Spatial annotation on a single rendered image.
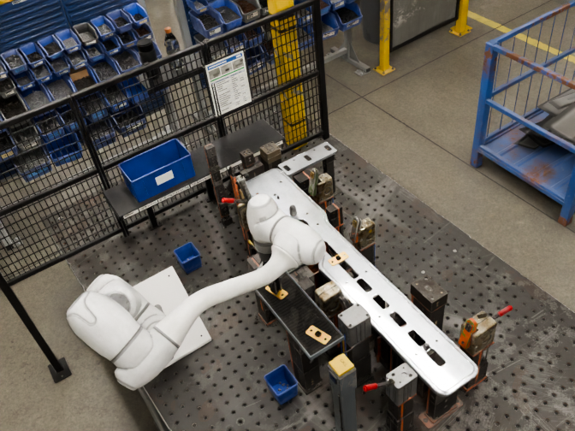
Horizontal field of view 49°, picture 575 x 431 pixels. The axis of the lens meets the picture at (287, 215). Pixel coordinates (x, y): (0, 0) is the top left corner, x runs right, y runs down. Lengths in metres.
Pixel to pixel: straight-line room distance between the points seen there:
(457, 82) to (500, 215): 1.54
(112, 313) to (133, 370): 0.17
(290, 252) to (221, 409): 0.92
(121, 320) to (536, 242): 2.84
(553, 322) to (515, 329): 0.16
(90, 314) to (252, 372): 0.97
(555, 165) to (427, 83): 1.46
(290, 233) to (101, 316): 0.60
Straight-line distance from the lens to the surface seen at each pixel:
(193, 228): 3.24
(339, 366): 2.09
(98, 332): 1.88
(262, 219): 1.95
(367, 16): 5.84
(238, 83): 3.14
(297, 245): 1.88
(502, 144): 4.53
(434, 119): 4.98
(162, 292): 2.73
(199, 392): 2.65
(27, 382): 3.88
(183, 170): 2.98
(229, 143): 3.18
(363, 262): 2.56
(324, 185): 2.87
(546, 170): 4.35
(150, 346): 1.90
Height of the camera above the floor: 2.93
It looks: 44 degrees down
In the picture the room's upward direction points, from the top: 8 degrees counter-clockwise
